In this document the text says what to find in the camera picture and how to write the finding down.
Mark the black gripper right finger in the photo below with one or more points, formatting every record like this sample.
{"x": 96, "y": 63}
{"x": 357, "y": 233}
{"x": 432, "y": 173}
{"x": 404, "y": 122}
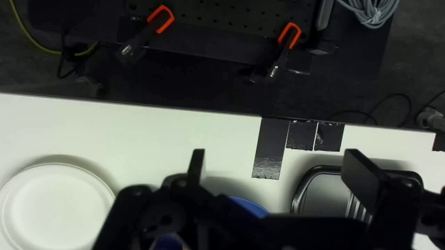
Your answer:
{"x": 365, "y": 183}

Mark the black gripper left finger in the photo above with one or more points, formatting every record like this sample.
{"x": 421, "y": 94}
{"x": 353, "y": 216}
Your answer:
{"x": 196, "y": 165}

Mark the black ridged tray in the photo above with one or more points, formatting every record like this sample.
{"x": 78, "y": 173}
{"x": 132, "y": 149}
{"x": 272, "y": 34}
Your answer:
{"x": 320, "y": 192}

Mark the square black tape piece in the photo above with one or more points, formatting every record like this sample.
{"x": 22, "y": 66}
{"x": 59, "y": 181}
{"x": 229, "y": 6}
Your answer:
{"x": 329, "y": 137}
{"x": 300, "y": 136}

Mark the blue round plate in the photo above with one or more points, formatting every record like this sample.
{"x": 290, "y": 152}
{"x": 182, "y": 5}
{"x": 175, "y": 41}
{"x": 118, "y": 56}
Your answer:
{"x": 247, "y": 208}

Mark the long black tape strip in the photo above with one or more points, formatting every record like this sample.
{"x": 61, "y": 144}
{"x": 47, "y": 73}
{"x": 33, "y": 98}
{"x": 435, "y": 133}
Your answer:
{"x": 269, "y": 148}

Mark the black perforated board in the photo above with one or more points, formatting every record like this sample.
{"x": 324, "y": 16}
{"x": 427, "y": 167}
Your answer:
{"x": 222, "y": 22}

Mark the white paper plate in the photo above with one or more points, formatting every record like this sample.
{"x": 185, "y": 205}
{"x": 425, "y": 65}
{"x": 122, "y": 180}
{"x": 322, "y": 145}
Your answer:
{"x": 50, "y": 209}

